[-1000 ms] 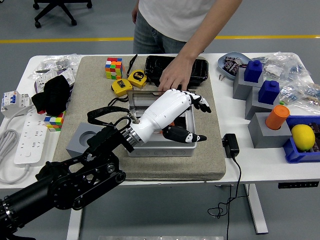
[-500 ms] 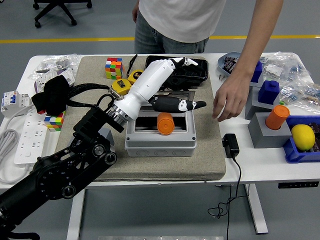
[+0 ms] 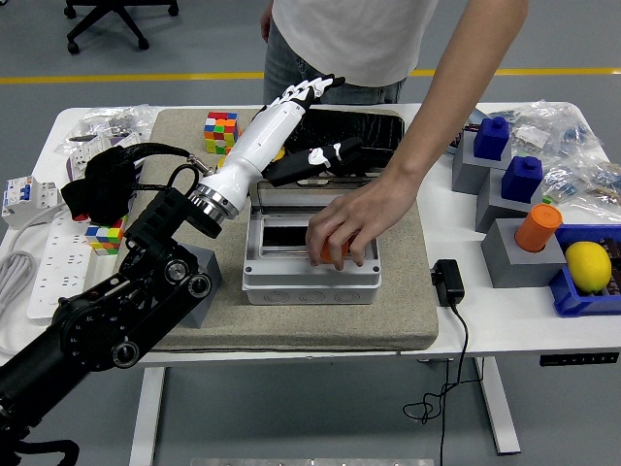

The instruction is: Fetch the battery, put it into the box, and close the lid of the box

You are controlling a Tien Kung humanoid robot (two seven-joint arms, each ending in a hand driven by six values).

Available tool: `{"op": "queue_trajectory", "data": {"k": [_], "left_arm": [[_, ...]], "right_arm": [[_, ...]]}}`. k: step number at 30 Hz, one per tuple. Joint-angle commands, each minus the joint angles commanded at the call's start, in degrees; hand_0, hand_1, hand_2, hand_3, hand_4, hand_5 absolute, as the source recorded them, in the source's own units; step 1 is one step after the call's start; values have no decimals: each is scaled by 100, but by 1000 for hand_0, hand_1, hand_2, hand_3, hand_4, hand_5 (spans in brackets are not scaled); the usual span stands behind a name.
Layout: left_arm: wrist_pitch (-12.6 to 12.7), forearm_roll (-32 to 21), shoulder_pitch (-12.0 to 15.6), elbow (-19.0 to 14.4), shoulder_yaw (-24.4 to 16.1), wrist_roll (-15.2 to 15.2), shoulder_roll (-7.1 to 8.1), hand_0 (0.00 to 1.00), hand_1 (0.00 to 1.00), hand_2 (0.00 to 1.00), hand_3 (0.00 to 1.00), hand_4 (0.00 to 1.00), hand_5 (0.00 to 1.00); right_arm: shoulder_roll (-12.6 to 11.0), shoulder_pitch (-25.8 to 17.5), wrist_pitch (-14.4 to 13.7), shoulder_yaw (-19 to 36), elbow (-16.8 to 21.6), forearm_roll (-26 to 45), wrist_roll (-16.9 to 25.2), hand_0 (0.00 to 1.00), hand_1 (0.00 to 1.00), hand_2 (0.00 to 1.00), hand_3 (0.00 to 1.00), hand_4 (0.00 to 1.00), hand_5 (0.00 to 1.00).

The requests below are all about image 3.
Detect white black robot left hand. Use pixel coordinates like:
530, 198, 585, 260
197, 75, 365, 215

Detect orange cylinder battery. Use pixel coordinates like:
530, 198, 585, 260
513, 203, 564, 253
318, 235, 350, 266

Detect person's left hand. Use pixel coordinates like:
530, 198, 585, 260
305, 177, 421, 272

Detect large colourful puzzle cube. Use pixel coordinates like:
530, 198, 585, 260
203, 111, 243, 155

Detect grey holder block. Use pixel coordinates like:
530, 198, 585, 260
186, 244, 223, 329
474, 167, 544, 234
450, 130, 513, 195
480, 216, 569, 289

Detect grey-brown mat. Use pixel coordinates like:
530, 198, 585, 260
97, 107, 441, 354

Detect blue plastic block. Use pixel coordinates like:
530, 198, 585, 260
500, 154, 543, 203
473, 116, 511, 161

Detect yellow lemon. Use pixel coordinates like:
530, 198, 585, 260
564, 241, 613, 294

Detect black power adapter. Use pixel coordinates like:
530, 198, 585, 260
431, 258, 466, 308

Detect white circuit breaker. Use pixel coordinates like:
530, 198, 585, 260
1, 175, 64, 230

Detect clear bag of parts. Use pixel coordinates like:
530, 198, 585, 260
540, 157, 621, 217
53, 104, 159, 156
489, 100, 605, 159

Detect grey electrical box clear lid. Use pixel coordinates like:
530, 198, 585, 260
241, 174, 383, 306

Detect black office chair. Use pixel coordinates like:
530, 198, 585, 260
63, 0, 180, 55

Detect black cloth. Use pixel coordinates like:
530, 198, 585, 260
60, 145, 138, 225

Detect black table control panel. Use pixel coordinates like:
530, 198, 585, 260
539, 351, 621, 367

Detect white power strip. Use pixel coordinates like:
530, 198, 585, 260
26, 211, 93, 321

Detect small colourful puzzle cube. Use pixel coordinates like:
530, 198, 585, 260
84, 215, 130, 257

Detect white wall socket purple edge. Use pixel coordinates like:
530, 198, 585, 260
65, 145, 98, 183

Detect black adapter cord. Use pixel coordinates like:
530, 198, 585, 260
402, 300, 472, 466

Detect white table leg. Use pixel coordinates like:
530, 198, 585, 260
128, 367, 167, 466
473, 357, 523, 456

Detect blue storage bin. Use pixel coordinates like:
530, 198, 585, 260
547, 222, 621, 319

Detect dark packets in bin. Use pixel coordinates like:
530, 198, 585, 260
601, 237, 621, 297

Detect black plastic enclosure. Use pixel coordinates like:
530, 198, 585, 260
279, 107, 407, 181

